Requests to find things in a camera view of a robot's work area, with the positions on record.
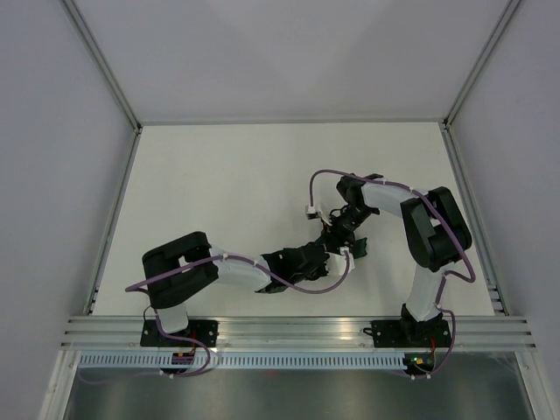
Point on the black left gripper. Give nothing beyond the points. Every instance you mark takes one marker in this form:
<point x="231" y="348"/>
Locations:
<point x="323" y="272"/>

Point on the left aluminium frame post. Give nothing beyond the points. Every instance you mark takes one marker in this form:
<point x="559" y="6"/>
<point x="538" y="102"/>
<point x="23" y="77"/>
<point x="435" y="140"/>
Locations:
<point x="87" y="37"/>

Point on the right aluminium frame post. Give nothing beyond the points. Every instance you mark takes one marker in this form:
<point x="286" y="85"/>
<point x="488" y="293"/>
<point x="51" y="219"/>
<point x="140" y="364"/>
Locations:
<point x="486" y="53"/>

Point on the aluminium front rail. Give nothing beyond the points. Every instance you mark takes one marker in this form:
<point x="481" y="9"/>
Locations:
<point x="261" y="334"/>

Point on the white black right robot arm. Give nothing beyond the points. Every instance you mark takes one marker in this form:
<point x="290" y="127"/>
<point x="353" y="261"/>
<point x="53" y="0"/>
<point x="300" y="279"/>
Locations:
<point x="437" y="237"/>

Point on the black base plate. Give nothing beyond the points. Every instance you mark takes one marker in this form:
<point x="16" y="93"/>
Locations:
<point x="205" y="331"/>
<point x="398" y="334"/>

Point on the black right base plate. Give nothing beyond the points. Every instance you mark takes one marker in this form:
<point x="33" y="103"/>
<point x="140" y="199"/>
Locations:
<point x="398" y="334"/>

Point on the dark green cloth napkin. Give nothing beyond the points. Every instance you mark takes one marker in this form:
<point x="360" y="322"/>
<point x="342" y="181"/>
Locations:
<point x="359" y="248"/>

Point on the aluminium frame post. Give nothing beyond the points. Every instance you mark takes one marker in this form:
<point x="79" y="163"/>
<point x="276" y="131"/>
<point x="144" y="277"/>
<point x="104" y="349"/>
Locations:
<point x="486" y="53"/>
<point x="87" y="37"/>

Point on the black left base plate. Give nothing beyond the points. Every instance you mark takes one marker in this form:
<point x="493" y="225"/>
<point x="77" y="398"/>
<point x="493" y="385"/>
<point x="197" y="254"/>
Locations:
<point x="205" y="331"/>

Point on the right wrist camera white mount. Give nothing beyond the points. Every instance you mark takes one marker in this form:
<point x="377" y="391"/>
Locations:
<point x="317" y="212"/>

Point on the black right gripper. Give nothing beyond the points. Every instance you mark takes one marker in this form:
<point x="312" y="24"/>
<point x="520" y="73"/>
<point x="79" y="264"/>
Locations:
<point x="332" y="234"/>

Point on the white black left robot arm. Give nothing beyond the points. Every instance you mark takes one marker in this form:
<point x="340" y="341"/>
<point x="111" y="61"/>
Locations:
<point x="271" y="273"/>

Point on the white slotted cable duct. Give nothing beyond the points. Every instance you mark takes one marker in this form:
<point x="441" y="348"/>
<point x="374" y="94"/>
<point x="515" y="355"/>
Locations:
<point x="305" y="360"/>

